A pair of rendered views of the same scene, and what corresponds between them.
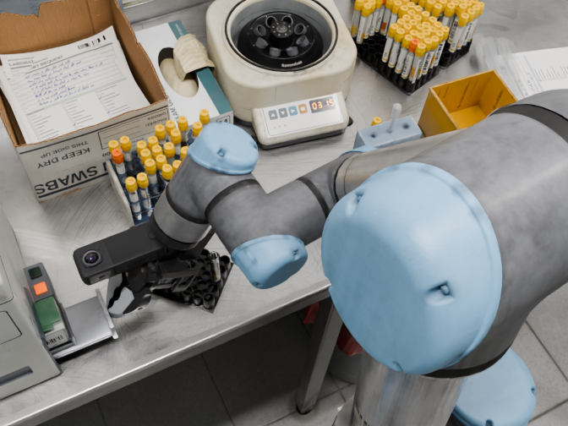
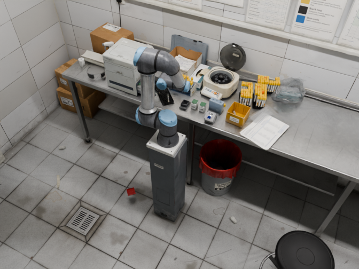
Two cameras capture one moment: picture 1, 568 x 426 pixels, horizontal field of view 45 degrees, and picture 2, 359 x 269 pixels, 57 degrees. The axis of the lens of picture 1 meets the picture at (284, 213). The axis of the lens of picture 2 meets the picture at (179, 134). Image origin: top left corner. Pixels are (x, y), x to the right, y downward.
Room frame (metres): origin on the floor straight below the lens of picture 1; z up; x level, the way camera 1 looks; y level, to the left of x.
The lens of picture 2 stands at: (-0.46, -1.55, 2.57)
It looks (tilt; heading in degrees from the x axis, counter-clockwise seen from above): 47 degrees down; 58
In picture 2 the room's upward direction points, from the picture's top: 1 degrees clockwise
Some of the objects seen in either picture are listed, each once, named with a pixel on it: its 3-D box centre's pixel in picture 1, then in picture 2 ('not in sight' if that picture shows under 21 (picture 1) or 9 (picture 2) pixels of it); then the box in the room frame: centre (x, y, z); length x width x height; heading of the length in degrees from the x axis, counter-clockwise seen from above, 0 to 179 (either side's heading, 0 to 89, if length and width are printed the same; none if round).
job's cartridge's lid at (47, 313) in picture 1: (42, 315); not in sight; (0.34, 0.30, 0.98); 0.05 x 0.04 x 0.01; 32
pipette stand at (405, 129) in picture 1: (384, 150); (216, 105); (0.73, -0.16, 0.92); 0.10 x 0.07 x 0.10; 117
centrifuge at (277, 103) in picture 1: (282, 60); (219, 83); (0.90, 0.03, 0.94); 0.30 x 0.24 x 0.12; 23
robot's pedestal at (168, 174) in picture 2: not in sight; (169, 179); (0.27, -0.25, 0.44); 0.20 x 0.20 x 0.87; 32
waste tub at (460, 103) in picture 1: (472, 123); (237, 114); (0.81, -0.31, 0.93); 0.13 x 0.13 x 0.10; 28
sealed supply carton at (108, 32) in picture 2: not in sight; (112, 41); (0.41, 0.97, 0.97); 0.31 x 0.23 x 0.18; 116
